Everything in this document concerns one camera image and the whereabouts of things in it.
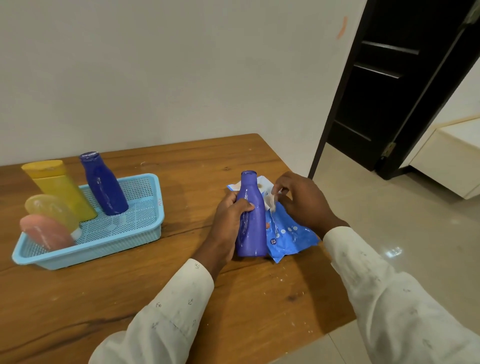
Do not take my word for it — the person's left hand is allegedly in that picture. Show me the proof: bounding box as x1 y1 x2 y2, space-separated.
202 190 256 268

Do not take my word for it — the person's right hand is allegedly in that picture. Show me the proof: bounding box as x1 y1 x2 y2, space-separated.
270 171 351 241

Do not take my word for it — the white wet wipe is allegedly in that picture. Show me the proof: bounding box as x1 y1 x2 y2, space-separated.
262 187 280 214

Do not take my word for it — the matte blue plastic bottle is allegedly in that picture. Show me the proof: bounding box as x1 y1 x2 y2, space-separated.
235 170 269 258

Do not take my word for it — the person's left forearm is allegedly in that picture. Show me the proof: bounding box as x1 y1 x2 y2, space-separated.
88 240 227 364

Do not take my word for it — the person's right forearm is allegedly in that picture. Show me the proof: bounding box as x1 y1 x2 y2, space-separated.
322 225 480 364

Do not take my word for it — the blue wet wipes packet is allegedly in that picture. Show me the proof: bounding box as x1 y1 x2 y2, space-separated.
226 175 320 264

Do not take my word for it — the light blue plastic basket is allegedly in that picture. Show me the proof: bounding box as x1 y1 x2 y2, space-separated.
12 173 166 271

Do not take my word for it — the glossy dark blue bottle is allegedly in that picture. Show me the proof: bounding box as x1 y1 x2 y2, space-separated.
79 151 129 217

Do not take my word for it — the dark wooden door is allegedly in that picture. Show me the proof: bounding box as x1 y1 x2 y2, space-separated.
326 0 478 172

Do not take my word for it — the cream white cabinet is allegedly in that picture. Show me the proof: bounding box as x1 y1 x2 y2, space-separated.
399 117 480 200

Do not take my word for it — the yellow plastic tube bottle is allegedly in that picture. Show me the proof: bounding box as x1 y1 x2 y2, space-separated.
21 160 98 222

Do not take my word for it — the translucent pale yellow bottle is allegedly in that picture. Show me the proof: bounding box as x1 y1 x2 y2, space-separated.
25 194 83 241

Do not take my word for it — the pink plastic bottle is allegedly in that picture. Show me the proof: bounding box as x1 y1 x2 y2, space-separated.
19 214 77 252

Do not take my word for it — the dark door frame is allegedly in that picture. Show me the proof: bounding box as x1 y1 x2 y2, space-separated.
307 0 480 181

